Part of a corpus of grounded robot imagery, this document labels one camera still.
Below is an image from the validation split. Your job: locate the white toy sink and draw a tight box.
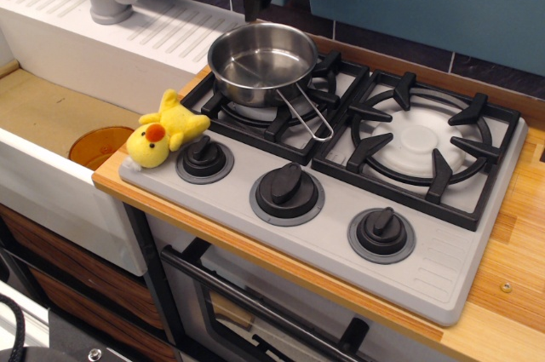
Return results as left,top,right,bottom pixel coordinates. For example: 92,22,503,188
1,0,244,276

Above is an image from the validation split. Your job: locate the black left burner grate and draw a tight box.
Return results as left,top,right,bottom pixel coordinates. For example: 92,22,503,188
181,50,370,165

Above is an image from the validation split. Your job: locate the orange sink drain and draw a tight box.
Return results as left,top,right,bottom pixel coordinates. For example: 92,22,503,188
68,126,133,170

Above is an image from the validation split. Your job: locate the black right burner grate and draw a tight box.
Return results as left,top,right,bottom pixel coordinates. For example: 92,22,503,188
312,71,526,232

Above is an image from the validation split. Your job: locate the black burner grate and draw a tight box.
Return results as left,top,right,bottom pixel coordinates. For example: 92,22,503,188
181,50,370,165
312,71,526,232

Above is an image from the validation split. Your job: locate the yellow stuffed duck toy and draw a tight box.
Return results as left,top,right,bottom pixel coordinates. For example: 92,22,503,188
126,89,210,169

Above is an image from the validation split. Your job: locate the black braided cable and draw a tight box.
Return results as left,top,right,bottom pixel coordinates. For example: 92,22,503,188
0,293,27,362

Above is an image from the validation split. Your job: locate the black middle stove knob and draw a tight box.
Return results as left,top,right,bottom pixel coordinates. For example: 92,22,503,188
250,163,325,227

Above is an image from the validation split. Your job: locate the black oven door handle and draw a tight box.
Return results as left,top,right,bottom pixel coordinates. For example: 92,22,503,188
160,238,369,361

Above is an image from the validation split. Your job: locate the black left stove knob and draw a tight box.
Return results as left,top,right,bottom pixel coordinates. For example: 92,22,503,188
175,135,234,185

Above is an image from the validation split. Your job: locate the black right stove knob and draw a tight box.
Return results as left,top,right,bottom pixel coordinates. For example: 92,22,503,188
347,207,416,265

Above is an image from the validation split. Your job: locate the black stove knob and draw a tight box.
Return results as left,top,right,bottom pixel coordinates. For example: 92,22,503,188
347,207,416,265
175,135,234,185
250,163,325,227

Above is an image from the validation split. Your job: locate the wooden drawer cabinet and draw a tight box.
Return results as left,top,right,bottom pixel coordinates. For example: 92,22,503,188
1,206,181,361

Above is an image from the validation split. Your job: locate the stainless steel pan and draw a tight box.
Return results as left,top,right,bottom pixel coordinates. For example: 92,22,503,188
208,22,334,142

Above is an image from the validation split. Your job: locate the grey toy stove top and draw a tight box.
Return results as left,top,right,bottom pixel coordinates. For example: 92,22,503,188
119,129,509,326

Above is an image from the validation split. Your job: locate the toy oven door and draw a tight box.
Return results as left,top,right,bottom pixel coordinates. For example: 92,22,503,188
160,238,444,361

